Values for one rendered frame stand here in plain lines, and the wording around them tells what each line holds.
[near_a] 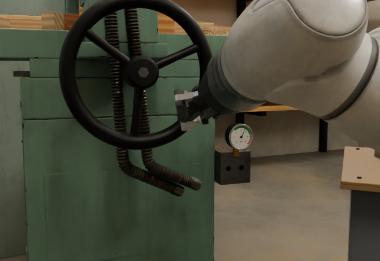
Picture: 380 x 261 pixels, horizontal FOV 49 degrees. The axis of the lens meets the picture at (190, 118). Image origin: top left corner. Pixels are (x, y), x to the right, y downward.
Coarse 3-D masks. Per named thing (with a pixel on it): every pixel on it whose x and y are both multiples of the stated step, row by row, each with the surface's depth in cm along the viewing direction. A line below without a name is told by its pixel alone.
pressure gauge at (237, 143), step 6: (234, 126) 96; (240, 126) 97; (246, 126) 97; (228, 132) 97; (234, 132) 97; (240, 132) 97; (246, 132) 98; (252, 132) 98; (228, 138) 97; (234, 138) 97; (240, 138) 97; (246, 138) 98; (252, 138) 98; (228, 144) 98; (234, 144) 97; (240, 144) 97; (246, 144) 98; (234, 150) 100
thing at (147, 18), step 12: (96, 0) 81; (120, 12) 82; (144, 12) 84; (156, 12) 85; (96, 24) 81; (120, 24) 83; (144, 24) 84; (156, 24) 85; (120, 36) 83; (144, 36) 84; (156, 36) 85
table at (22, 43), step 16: (0, 32) 85; (16, 32) 85; (32, 32) 86; (48, 32) 87; (64, 32) 88; (0, 48) 85; (16, 48) 86; (32, 48) 87; (48, 48) 88; (80, 48) 81; (96, 48) 82; (128, 48) 84; (144, 48) 85; (160, 48) 86; (176, 48) 97
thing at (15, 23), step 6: (6, 18) 99; (12, 18) 99; (18, 18) 99; (12, 24) 99; (18, 24) 100; (24, 24) 100; (30, 24) 100; (36, 24) 101; (180, 30) 112; (228, 30) 117
